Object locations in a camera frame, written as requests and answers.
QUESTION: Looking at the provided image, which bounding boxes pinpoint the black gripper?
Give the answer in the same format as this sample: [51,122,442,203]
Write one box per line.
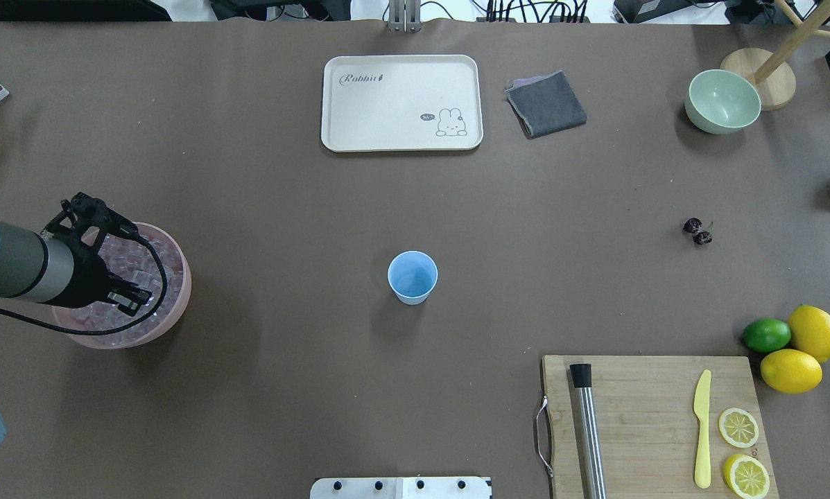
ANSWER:
[43,192,152,317]

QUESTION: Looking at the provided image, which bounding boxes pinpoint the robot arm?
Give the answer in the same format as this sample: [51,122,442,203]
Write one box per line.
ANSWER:
[0,193,157,335]

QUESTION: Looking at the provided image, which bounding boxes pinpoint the pile of ice cubes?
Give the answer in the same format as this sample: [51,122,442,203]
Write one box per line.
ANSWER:
[68,236,184,347]

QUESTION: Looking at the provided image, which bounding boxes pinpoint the light blue cup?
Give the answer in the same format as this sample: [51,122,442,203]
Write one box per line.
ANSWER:
[387,250,439,306]

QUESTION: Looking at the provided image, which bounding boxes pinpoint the wooden cup tree stand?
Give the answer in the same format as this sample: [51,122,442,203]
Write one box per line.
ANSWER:
[720,1,830,111]

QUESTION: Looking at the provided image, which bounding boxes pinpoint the pink bowl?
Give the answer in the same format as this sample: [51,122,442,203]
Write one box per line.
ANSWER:
[51,222,191,349]

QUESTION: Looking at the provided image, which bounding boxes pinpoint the cream rabbit tray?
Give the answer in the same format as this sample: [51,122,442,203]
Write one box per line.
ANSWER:
[320,55,483,154]

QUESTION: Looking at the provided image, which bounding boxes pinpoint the grey folded cloth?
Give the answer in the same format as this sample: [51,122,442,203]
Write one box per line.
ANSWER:
[505,69,588,139]

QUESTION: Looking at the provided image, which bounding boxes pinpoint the steel muddler black tip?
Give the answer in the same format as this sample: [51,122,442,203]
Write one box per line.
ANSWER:
[569,363,608,498]

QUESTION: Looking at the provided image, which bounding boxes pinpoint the bamboo cutting board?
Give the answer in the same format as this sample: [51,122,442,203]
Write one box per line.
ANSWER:
[542,355,763,498]

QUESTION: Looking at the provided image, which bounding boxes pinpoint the mint green bowl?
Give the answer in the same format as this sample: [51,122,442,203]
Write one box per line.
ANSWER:
[684,69,761,135]

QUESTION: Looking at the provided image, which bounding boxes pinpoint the yellow plastic knife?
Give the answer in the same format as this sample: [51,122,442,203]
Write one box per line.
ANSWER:
[693,369,712,489]

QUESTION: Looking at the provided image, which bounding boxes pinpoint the lemon half lower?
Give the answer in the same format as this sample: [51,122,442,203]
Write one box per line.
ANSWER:
[717,407,760,449]

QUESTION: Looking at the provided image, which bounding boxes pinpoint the lemon half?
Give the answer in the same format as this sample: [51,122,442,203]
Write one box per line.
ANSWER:
[717,407,760,449]
[723,453,772,498]

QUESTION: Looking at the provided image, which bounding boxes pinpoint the green lime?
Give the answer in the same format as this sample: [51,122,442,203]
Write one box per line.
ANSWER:
[742,318,792,354]

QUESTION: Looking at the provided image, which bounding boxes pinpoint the lemon half upper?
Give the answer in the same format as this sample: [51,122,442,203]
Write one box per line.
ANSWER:
[723,453,772,498]

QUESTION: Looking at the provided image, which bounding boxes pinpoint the yellow lemon near board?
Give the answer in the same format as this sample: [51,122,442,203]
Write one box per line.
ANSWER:
[760,349,823,394]

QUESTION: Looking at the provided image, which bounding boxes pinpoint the yellow lemon outer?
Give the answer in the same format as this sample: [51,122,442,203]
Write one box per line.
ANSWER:
[786,304,830,364]

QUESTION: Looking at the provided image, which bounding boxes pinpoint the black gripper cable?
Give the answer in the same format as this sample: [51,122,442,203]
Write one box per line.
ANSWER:
[0,201,169,338]

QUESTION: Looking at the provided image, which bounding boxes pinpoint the aluminium frame post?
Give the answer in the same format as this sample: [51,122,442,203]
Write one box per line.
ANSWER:
[387,0,423,33]

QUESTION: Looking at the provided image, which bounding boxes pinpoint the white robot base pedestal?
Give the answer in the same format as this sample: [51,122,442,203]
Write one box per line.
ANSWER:
[309,476,493,498]

